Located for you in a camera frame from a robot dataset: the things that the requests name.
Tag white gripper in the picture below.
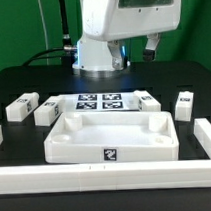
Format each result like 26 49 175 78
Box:
82 0 181 70

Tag white right fence bar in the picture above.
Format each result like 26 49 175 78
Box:
194 118 211 159

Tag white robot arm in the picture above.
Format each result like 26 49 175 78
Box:
73 0 181 76

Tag white front fence bar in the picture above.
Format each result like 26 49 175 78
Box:
0 160 211 194

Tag white fence bar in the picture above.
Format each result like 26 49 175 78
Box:
194 118 211 159
0 160 211 194

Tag tag sheet on table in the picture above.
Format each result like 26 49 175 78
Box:
63 92 138 112

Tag white desk top tray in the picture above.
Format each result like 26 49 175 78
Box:
44 111 179 164

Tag black cable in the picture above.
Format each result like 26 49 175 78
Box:
18 0 79 68

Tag white cable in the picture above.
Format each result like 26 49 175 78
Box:
37 0 51 67

